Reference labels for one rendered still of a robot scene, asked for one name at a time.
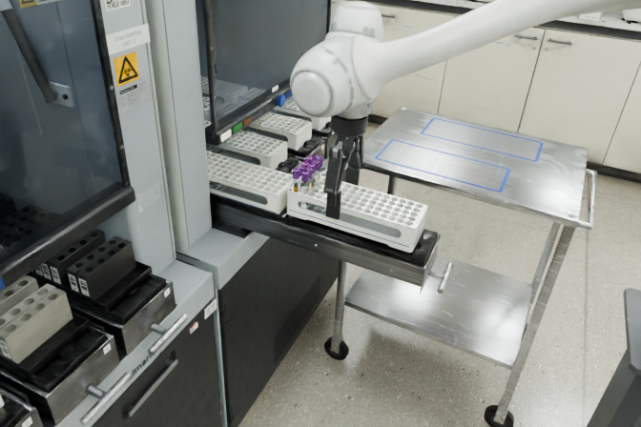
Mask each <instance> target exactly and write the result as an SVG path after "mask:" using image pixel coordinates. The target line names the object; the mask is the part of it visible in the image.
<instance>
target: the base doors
mask: <svg viewBox="0 0 641 427"><path fill-rule="evenodd" d="M371 5H373V6H375V7H377V8H378V9H379V10H380V11H381V14H383V15H390V16H392V15H395V18H389V17H382V19H383V34H384V37H383V42H390V41H394V40H398V39H402V38H405V37H408V36H411V35H414V34H417V33H419V32H422V31H426V30H429V29H431V28H434V27H436V26H438V25H441V24H442V23H444V22H447V21H449V20H451V19H454V18H456V17H458V16H457V15H456V16H455V15H449V14H442V13H436V12H429V11H422V10H410V9H402V8H395V7H388V6H382V5H374V4H371ZM400 24H404V25H408V26H412V27H416V29H415V30H412V29H408V28H403V27H400ZM544 32H545V29H540V28H533V27H532V28H529V29H526V30H522V31H519V32H517V33H518V34H519V35H522V36H528V37H534V36H536V38H538V39H537V40H532V39H526V38H520V37H514V34H517V33H514V34H512V35H510V36H508V37H505V38H502V39H500V40H497V41H503V42H506V44H505V45H500V44H493V43H489V44H487V45H484V46H482V47H480V48H478V49H475V50H472V51H468V52H466V53H463V54H461V55H458V56H455V57H453V58H450V59H448V60H445V61H444V62H441V63H438V64H436V65H433V66H431V67H428V68H425V69H423V70H420V71H416V72H413V73H410V74H408V75H406V76H403V77H400V78H397V79H395V80H392V81H390V82H388V83H387V84H385V85H384V86H383V87H382V89H381V90H380V93H379V95H378V96H377V97H376V98H374V101H373V102H374V103H373V111H372V112H371V113H370V114H375V115H379V116H383V117H388V118H389V117H390V116H391V115H392V114H393V113H394V112H395V111H396V110H397V109H398V108H399V107H405V108H409V109H413V110H418V111H422V112H430V113H435V114H438V115H442V116H447V117H451V118H456V119H460V120H464V121H468V122H472V123H477V124H481V125H486V126H489V127H494V128H498V129H503V130H507V131H511V132H517V131H518V128H519V124H520V120H521V117H522V113H523V110H524V113H523V117H522V120H521V124H520V128H519V131H518V133H523V134H527V135H532V136H536V137H540V138H545V139H548V140H553V141H557V142H562V143H566V144H570V145H574V146H578V147H583V148H587V149H589V150H588V159H587V161H588V162H592V163H596V164H601V165H602V163H603V165H605V166H610V167H614V168H618V169H622V170H627V171H631V172H636V173H641V63H640V62H641V42H636V41H630V40H623V39H616V38H609V37H603V36H596V35H589V34H583V33H576V32H569V31H562V30H550V29H546V32H545V36H544ZM543 36H544V40H543ZM550 38H552V40H556V41H563V42H568V41H570V43H572V45H567V44H560V43H554V42H548V39H550ZM542 40H543V43H542ZM541 43H542V47H541ZM532 47H535V48H536V50H535V51H534V50H533V49H532ZM540 47H541V50H540ZM545 48H548V50H547V51H545ZM539 51H540V53H539ZM538 53H539V57H538ZM537 57H538V61H537ZM446 61H447V63H446ZM536 61H537V64H536ZM535 64H536V68H535ZM639 65H640V66H639ZM445 66H446V67H445ZM638 67H639V69H638ZM534 68H535V71H534ZM533 72H534V74H533ZM636 72H637V73H636ZM532 75H533V78H532ZM635 75H636V76H635ZM634 77H635V78H634ZM444 78H445V79H444ZM531 78H532V82H531ZM633 79H634V81H633ZM443 82H444V83H443ZM530 82H531V85H530ZM632 82H633V83H632ZM529 85H530V89H529ZM442 88H443V89H442ZM528 89H529V92H528ZM527 93H528V95H527ZM628 95H629V96H628ZM627 97H628V98H627ZM440 98H441V100H440ZM526 99H527V103H526ZM626 100H627V101H626ZM625 102H626V104H625ZM525 103H526V106H525ZM439 104H440V105H439ZM624 105H625V106H624ZM524 106H525V109H524ZM623 107H624V109H623ZM620 114H621V116H620ZM619 117H620V118H619ZM618 120H619V121H618ZM617 122H618V124H617ZM616 125H617V126H616ZM615 128H616V129H615ZM607 150H608V151H607ZM604 157H605V158H604ZM603 160H604V161H603Z"/></svg>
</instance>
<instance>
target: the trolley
mask: <svg viewBox="0 0 641 427"><path fill-rule="evenodd" d="M588 150H589V149H587V148H583V147H578V146H574V145H570V144H566V143H562V142H557V141H553V140H548V139H545V138H540V137H536V136H532V135H527V134H523V133H518V132H511V131H507V130H503V129H498V128H494V127H489V126H486V125H481V124H477V123H472V122H468V121H464V120H460V119H456V118H451V117H447V116H442V115H438V114H435V113H430V112H422V111H418V110H413V109H409V108H405V107H399V108H398V109H397V110H396V111H395V112H394V113H393V114H392V115H391V116H390V117H389V118H388V119H387V120H386V121H385V122H383V123H382V124H381V125H380V126H379V127H378V128H377V129H376V130H375V131H374V132H373V133H372V134H371V135H370V136H369V137H368V138H367V139H366V140H365V141H364V142H363V159H364V160H363V162H361V164H363V165H364V166H363V168H364V169H366V170H369V171H372V172H376V173H382V174H386V175H389V183H388V190H387V194H390V195H394V196H395V191H396V186H397V179H398V178H400V179H402V180H406V181H410V182H413V183H417V184H420V185H424V186H426V187H430V188H434V189H437V190H441V191H444V192H448V193H454V194H457V195H460V196H464V197H467V198H471V199H474V200H478V201H482V202H485V203H488V204H491V205H495V206H498V207H502V208H506V209H509V210H513V211H515V212H519V213H522V214H529V215H532V216H536V217H539V218H543V219H545V220H549V221H553V222H552V225H551V228H550V231H549V233H548V238H547V241H546V244H545V247H544V250H543V252H542V255H541V258H540V260H539V263H538V266H537V269H536V272H535V275H534V277H533V280H532V283H531V284H529V283H526V282H523V281H520V280H517V279H514V278H511V277H508V276H505V275H502V274H497V273H494V272H492V271H489V270H486V269H483V268H480V267H477V266H473V265H470V264H467V263H464V262H462V261H459V260H456V259H453V258H450V257H447V256H444V255H441V254H437V255H436V259H435V261H434V264H433V266H432V268H431V270H433V271H436V272H439V273H444V272H445V268H446V265H447V263H448V262H451V263H453V265H454V266H453V269H452V271H451V274H450V277H449V279H448V281H447V284H446V286H445V290H444V293H443V294H439V293H438V292H437V290H438V287H439V285H440V282H441V279H439V278H436V277H433V276H430V275H429V276H428V277H427V280H426V282H425V284H424V287H423V289H422V292H421V294H420V289H421V287H419V286H416V285H413V284H410V283H407V282H404V281H401V280H399V279H396V278H393V277H390V276H387V275H384V274H379V273H376V272H373V271H370V270H367V269H364V270H363V271H362V273H361V275H360V276H359V278H358V279H357V280H356V282H355V283H354V285H353V286H352V288H351V289H350V291H349V292H348V294H347V295H346V296H345V294H346V284H347V275H348V265H349V263H347V262H344V261H341V260H340V265H339V275H338V287H337V297H336V309H335V320H334V331H333V336H332V337H329V338H328V339H327V340H326V342H325V343H324V349H325V352H326V353H327V354H329V355H330V356H331V357H332V358H334V359H336V360H344V359H346V357H347V355H348V353H349V349H348V346H347V345H346V343H345V342H344V341H343V335H342V334H341V333H342V324H343V314H344V305H345V306H348V307H350V308H353V309H355V310H358V311H360V312H363V313H366V314H368V315H372V316H374V317H376V318H379V319H381V320H384V321H387V322H389V323H392V324H394V325H397V326H399V327H402V328H404V329H406V330H409V331H411V332H414V333H416V334H419V335H421V336H425V337H428V338H431V339H433V340H436V341H438V342H441V343H443V344H445V345H447V346H450V347H453V348H455V349H458V350H460V351H463V352H465V353H468V354H470V355H473V356H476V357H479V358H481V359H484V360H486V361H489V362H491V363H494V364H497V365H499V366H502V367H504V368H507V369H509V370H511V372H510V375H509V378H508V381H507V385H506V388H505V390H504V393H503V395H502V398H501V400H499V403H498V405H490V406H488V407H486V410H485V414H484V418H485V421H486V423H487V424H488V425H489V426H490V427H513V424H514V416H513V414H512V413H511V412H510V411H509V410H508V406H509V403H510V401H511V399H512V396H513V393H514V391H515V388H516V385H517V383H518V380H519V378H520V375H521V373H522V371H523V368H524V365H525V363H526V360H527V356H528V353H529V350H530V348H531V345H532V342H533V340H534V338H535V335H536V333H537V330H538V327H539V325H540V322H541V319H542V317H543V314H544V311H545V309H546V307H547V304H548V300H549V297H550V295H551V292H552V289H553V287H554V284H555V281H556V279H557V276H558V274H559V272H560V269H561V266H562V264H563V261H564V259H565V256H566V253H567V251H568V248H569V244H570V241H571V239H572V237H573V234H574V231H575V229H576V228H577V227H579V228H583V229H586V230H591V229H592V222H593V211H594V199H595V187H596V175H597V171H593V170H589V169H586V167H587V159H588ZM585 174H586V175H590V176H591V185H590V195H589V213H588V222H585V221H581V220H580V213H581V206H582V197H583V190H584V182H585ZM561 224H563V225H564V227H563V229H562V232H561V234H560V237H559V239H558V242H557V245H556V248H555V251H554V253H553V256H552V259H551V261H550V264H549V266H548V271H547V274H546V276H545V279H544V282H543V285H542V288H541V290H540V293H539V295H538V298H537V300H536V303H535V306H534V309H533V312H532V314H531V317H530V320H529V323H528V324H527V318H528V315H529V313H530V310H531V307H532V304H533V301H534V299H535V296H536V294H537V291H538V288H539V286H540V283H541V280H542V277H543V274H544V272H545V269H546V266H547V264H548V259H549V257H550V254H551V251H552V248H553V245H554V243H555V240H556V237H557V235H558V232H559V230H560V227H561ZM521 341H522V343H521Z"/></svg>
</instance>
